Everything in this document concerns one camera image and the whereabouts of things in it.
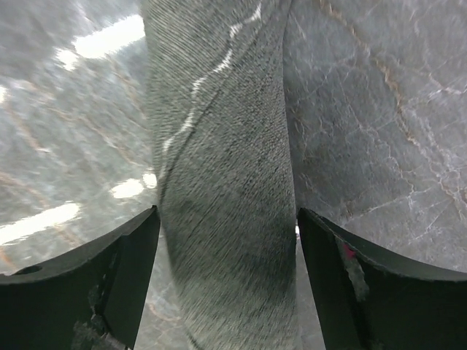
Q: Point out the grey cloth napkin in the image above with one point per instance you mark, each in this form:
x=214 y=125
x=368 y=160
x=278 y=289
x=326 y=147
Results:
x=221 y=157

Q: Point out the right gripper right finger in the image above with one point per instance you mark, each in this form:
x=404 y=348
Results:
x=368 y=297

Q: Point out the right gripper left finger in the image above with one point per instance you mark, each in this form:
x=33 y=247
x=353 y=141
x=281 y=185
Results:
x=91 y=297

